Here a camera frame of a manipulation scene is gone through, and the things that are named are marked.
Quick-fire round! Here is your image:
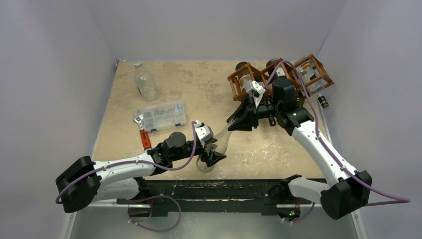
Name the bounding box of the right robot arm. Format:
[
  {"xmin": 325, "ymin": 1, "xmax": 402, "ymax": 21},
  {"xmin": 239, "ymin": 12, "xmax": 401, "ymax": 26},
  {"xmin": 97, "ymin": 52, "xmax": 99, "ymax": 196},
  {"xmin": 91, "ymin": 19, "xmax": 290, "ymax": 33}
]
[{"xmin": 228, "ymin": 78, "xmax": 372, "ymax": 220}]

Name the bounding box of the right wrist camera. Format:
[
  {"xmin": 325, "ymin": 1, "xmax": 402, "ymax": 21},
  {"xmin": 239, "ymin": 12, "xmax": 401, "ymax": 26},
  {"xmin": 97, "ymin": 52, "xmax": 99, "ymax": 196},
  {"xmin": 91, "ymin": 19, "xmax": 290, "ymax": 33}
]
[{"xmin": 244, "ymin": 80, "xmax": 266, "ymax": 107}]

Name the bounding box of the purple cable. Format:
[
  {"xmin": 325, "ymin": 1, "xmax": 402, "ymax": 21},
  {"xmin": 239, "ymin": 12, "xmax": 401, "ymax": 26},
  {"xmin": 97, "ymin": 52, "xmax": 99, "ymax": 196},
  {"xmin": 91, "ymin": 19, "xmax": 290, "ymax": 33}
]
[
  {"xmin": 55, "ymin": 121, "xmax": 199, "ymax": 205},
  {"xmin": 263, "ymin": 60, "xmax": 411, "ymax": 207}
]

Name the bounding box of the dark bottle black cap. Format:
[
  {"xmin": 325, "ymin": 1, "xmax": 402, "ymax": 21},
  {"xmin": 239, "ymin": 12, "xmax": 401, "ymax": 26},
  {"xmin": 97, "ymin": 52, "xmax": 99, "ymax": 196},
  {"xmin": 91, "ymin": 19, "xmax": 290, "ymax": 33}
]
[{"xmin": 268, "ymin": 117, "xmax": 277, "ymax": 126}]

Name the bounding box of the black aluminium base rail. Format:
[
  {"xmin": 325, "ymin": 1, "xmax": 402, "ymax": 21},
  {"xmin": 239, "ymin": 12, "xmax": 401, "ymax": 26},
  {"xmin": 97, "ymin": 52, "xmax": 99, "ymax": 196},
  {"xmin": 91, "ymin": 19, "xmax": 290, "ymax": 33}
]
[{"xmin": 67, "ymin": 179, "xmax": 360, "ymax": 219}]

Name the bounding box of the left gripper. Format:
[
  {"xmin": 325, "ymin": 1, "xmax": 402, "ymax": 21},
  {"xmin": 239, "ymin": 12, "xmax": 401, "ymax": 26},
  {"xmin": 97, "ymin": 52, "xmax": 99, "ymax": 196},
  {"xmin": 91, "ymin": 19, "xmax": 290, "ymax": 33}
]
[{"xmin": 171, "ymin": 135, "xmax": 225, "ymax": 165}]

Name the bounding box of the red wine bottle gold cap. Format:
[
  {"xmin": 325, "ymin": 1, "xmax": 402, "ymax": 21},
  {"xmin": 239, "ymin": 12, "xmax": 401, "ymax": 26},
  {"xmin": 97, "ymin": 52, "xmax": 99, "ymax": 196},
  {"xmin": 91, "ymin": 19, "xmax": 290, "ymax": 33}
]
[{"xmin": 266, "ymin": 58, "xmax": 283, "ymax": 76}]

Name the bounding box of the dark bottle silver cap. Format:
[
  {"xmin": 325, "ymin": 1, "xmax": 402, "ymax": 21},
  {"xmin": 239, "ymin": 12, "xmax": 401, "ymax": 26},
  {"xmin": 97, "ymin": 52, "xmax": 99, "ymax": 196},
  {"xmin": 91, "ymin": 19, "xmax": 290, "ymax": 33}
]
[{"xmin": 235, "ymin": 61, "xmax": 263, "ymax": 100}]

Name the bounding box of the clear plastic screw box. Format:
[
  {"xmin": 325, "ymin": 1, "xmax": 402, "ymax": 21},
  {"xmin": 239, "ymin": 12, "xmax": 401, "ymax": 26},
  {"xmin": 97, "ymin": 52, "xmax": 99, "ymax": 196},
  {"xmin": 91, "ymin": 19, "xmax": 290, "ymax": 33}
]
[{"xmin": 134, "ymin": 100, "xmax": 187, "ymax": 132}]

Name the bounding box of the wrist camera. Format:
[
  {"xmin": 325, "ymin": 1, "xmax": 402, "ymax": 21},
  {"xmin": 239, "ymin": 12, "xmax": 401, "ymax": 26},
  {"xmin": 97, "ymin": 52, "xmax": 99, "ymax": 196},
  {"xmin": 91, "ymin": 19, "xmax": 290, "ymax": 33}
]
[
  {"xmin": 193, "ymin": 120, "xmax": 214, "ymax": 145},
  {"xmin": 244, "ymin": 80, "xmax": 266, "ymax": 107}
]

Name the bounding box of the red adjustable wrench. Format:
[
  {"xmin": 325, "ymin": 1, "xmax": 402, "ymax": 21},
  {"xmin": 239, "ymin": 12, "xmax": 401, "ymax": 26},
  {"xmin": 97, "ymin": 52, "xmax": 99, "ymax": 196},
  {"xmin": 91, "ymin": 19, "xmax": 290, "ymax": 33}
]
[{"xmin": 133, "ymin": 113, "xmax": 152, "ymax": 151}]

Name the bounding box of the clear glass bottle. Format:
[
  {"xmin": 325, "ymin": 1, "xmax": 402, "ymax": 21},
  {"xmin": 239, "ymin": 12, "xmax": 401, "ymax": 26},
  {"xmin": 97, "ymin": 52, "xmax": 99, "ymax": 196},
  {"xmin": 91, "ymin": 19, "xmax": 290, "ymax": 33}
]
[
  {"xmin": 134, "ymin": 61, "xmax": 159, "ymax": 101},
  {"xmin": 196, "ymin": 123, "xmax": 232, "ymax": 173}
]

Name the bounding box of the clear bottle black cap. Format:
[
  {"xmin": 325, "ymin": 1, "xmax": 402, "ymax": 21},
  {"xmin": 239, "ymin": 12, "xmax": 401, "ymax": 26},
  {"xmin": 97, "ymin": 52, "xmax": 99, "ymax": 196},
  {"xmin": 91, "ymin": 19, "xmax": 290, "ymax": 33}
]
[{"xmin": 296, "ymin": 59, "xmax": 329, "ymax": 109}]

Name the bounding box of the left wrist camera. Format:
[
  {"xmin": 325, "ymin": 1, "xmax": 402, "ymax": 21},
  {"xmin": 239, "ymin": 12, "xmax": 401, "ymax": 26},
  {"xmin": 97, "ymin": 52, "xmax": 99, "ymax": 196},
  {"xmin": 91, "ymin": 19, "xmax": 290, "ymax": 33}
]
[{"xmin": 193, "ymin": 120, "xmax": 214, "ymax": 145}]

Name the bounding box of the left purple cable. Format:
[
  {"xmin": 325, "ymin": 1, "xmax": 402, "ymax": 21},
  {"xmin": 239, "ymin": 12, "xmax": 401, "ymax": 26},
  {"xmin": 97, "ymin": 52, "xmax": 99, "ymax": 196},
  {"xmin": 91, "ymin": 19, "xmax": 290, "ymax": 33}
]
[{"xmin": 55, "ymin": 121, "xmax": 199, "ymax": 205}]

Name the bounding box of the wooden wine rack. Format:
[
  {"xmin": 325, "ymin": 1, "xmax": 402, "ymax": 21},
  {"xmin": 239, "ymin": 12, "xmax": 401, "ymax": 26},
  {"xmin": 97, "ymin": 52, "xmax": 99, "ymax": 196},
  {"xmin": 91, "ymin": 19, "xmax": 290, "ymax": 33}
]
[{"xmin": 227, "ymin": 53, "xmax": 334, "ymax": 103}]

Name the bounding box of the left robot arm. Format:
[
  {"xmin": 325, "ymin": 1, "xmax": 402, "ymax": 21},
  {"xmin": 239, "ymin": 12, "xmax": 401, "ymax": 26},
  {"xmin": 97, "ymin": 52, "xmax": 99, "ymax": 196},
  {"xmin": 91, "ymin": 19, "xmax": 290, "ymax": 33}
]
[{"xmin": 55, "ymin": 132, "xmax": 229, "ymax": 213}]

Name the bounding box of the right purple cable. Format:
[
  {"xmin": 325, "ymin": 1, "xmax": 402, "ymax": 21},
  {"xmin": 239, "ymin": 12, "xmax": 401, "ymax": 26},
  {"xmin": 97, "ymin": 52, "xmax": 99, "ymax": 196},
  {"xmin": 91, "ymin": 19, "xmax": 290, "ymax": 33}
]
[{"xmin": 263, "ymin": 60, "xmax": 411, "ymax": 207}]

